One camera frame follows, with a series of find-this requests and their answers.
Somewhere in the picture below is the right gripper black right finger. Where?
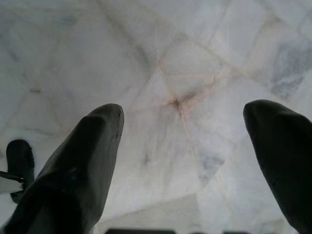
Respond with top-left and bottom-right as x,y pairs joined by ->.
243,99 -> 312,234

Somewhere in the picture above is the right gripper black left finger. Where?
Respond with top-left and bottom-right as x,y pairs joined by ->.
3,104 -> 124,234

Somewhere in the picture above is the black robot right foot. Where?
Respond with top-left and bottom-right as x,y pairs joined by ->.
6,139 -> 35,204

